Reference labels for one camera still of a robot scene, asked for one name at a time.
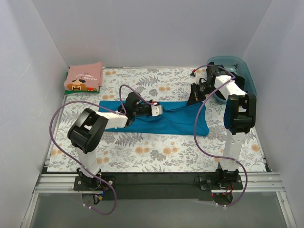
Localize blue t shirt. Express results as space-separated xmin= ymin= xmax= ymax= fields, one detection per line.
xmin=106 ymin=101 xmax=202 ymax=135

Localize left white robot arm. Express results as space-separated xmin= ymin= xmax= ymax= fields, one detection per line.
xmin=67 ymin=92 xmax=163 ymax=190

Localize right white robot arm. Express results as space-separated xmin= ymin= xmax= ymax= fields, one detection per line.
xmin=187 ymin=62 xmax=257 ymax=190

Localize black t shirt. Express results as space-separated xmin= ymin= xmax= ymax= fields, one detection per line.
xmin=207 ymin=61 xmax=245 ymax=90

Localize teal plastic bin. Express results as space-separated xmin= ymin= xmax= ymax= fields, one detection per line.
xmin=207 ymin=56 xmax=257 ymax=95

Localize folded pink t shirt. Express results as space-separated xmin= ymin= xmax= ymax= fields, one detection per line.
xmin=64 ymin=62 xmax=103 ymax=93

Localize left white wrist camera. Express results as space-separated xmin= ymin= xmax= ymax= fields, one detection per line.
xmin=151 ymin=102 xmax=163 ymax=116

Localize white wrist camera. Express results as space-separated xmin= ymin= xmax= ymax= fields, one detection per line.
xmin=190 ymin=70 xmax=207 ymax=85
xmin=151 ymin=102 xmax=163 ymax=116

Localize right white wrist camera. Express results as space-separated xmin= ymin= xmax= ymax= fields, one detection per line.
xmin=190 ymin=70 xmax=207 ymax=85

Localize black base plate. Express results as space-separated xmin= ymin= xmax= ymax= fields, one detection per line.
xmin=73 ymin=172 xmax=245 ymax=201

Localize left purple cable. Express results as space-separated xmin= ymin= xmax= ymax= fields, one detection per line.
xmin=49 ymin=84 xmax=160 ymax=216

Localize aluminium frame rail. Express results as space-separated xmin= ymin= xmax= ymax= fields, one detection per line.
xmin=22 ymin=172 xmax=296 ymax=228

